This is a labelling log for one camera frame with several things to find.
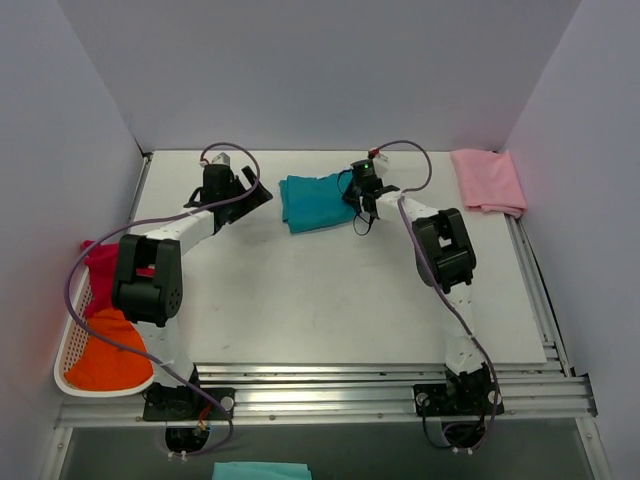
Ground teal t-shirt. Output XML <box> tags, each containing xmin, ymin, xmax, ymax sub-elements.
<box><xmin>278</xmin><ymin>170</ymin><xmax>355</xmax><ymax>234</ymax></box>

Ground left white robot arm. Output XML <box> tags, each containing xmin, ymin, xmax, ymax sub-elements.
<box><xmin>112</xmin><ymin>154</ymin><xmax>273</xmax><ymax>419</ymax></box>

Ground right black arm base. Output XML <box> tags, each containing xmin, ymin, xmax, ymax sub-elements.
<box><xmin>412</xmin><ymin>363</ymin><xmax>505</xmax><ymax>418</ymax></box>

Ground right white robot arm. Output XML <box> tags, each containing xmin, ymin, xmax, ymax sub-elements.
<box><xmin>340</xmin><ymin>159</ymin><xmax>498</xmax><ymax>413</ymax></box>

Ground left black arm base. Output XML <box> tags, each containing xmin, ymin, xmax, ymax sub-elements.
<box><xmin>142</xmin><ymin>382</ymin><xmax>236</xmax><ymax>422</ymax></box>

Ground folded pink t-shirt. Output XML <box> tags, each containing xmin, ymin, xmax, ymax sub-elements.
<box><xmin>450</xmin><ymin>149</ymin><xmax>528</xmax><ymax>219</ymax></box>

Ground crimson red t-shirt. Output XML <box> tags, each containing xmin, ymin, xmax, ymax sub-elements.
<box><xmin>84</xmin><ymin>243</ymin><xmax>124</xmax><ymax>320</ymax></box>

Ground white perforated basket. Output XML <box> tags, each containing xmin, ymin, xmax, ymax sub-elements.
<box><xmin>53</xmin><ymin>267</ymin><xmax>153</xmax><ymax>399</ymax></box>

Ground orange t-shirt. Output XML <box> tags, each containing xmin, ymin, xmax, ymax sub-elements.
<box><xmin>65</xmin><ymin>308</ymin><xmax>153</xmax><ymax>392</ymax></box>

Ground teal folded cloth bottom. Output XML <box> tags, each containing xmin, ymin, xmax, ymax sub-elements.
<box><xmin>212</xmin><ymin>462</ymin><xmax>312</xmax><ymax>480</ymax></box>

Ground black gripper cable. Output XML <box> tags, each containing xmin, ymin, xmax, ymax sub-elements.
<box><xmin>337</xmin><ymin>169</ymin><xmax>381</xmax><ymax>237</ymax></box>

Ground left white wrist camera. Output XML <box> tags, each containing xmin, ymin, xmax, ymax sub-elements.
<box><xmin>199</xmin><ymin>152</ymin><xmax>231</xmax><ymax>168</ymax></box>

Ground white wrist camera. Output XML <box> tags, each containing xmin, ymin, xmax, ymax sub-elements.
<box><xmin>199</xmin><ymin>152</ymin><xmax>231</xmax><ymax>168</ymax></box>
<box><xmin>367</xmin><ymin>149</ymin><xmax>390</xmax><ymax>177</ymax></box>

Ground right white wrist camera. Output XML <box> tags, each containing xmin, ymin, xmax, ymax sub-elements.
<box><xmin>367</xmin><ymin>149</ymin><xmax>390</xmax><ymax>177</ymax></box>

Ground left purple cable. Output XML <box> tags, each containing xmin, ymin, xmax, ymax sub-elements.
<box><xmin>64</xmin><ymin>142</ymin><xmax>262</xmax><ymax>457</ymax></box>

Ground aluminium mounting rail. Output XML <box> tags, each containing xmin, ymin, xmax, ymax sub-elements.
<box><xmin>52</xmin><ymin>362</ymin><xmax>601</xmax><ymax>431</ymax></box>

